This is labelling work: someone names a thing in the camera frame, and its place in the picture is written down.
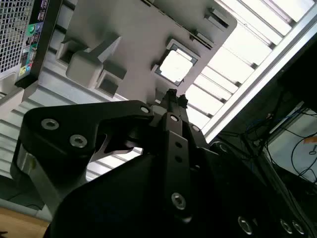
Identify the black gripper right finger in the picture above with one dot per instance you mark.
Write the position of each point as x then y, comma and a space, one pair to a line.
195, 138

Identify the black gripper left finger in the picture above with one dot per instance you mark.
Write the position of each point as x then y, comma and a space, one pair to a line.
62, 129

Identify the silver CPU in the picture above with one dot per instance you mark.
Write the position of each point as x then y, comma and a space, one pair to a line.
175, 65

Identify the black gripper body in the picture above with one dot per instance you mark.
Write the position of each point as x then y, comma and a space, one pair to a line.
123, 203

